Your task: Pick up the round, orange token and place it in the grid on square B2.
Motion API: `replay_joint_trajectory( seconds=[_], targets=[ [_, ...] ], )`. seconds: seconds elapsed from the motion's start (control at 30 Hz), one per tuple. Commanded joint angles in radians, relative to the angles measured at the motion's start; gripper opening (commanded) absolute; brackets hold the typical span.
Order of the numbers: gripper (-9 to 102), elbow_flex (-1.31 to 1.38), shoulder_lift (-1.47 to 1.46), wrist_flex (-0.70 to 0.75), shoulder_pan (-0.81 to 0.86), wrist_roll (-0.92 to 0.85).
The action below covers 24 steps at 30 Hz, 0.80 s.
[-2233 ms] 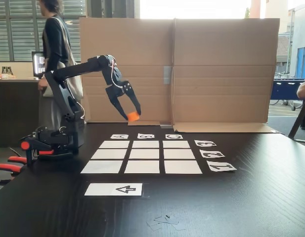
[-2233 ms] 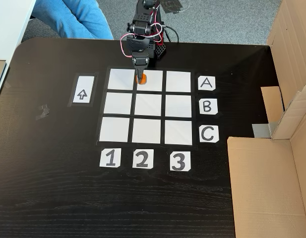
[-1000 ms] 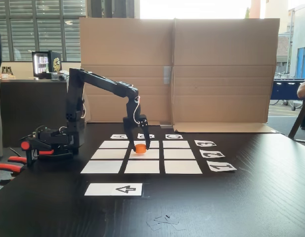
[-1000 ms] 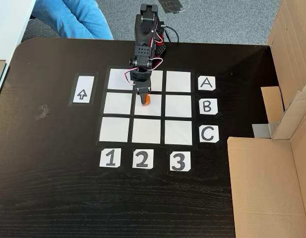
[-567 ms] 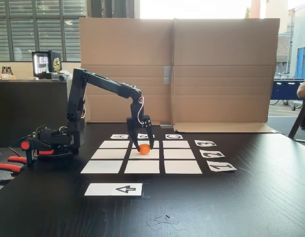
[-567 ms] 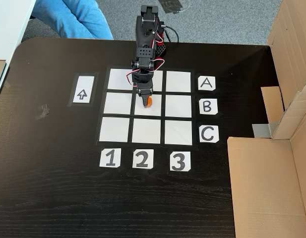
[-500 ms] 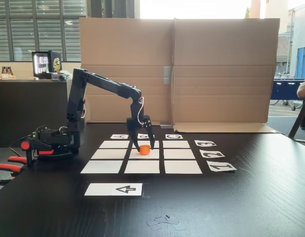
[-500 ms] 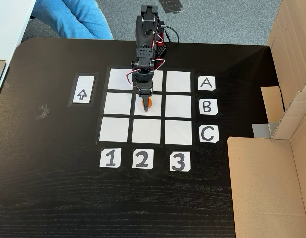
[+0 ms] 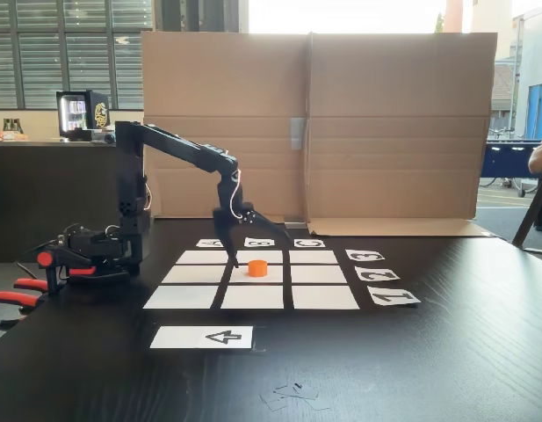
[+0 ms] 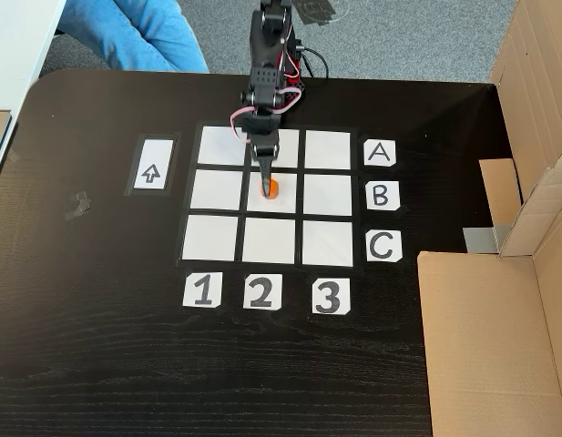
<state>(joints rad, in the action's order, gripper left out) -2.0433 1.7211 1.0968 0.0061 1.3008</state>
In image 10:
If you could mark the gray chair seat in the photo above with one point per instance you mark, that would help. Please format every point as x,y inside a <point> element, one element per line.
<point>75,57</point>

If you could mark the brown cardboard panel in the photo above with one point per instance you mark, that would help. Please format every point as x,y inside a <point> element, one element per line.
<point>535,68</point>
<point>481,341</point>

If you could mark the white desk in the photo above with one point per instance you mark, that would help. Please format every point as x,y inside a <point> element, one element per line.
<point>16,45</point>

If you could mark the white paper grid square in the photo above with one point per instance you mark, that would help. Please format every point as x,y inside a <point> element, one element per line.
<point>289,150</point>
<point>219,145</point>
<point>210,238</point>
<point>327,149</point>
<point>327,195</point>
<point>268,240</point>
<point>217,190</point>
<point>287,202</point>
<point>327,242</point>

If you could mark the paper label number 3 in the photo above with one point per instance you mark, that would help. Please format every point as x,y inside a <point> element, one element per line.
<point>319,300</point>

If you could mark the paper label letter A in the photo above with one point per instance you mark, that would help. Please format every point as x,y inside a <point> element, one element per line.
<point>380,160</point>

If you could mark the crumpled tape scraps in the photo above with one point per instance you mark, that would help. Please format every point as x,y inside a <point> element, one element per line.
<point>78,207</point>

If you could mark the paper label letter C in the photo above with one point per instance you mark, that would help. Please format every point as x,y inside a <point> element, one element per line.
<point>381,234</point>

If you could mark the paper label number 1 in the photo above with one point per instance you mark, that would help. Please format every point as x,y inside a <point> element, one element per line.
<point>189,291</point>

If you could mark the paper label letter B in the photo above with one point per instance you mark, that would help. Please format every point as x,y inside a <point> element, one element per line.
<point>392,205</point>

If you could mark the round orange token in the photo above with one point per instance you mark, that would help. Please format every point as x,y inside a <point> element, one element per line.
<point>274,189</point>

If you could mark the person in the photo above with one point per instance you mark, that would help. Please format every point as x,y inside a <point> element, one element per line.
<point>139,32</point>

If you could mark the paper label number 2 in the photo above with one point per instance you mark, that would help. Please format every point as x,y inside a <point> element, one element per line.
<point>249,284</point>

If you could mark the white arrow paper sheet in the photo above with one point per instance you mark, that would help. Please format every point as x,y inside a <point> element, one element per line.
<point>153,157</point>

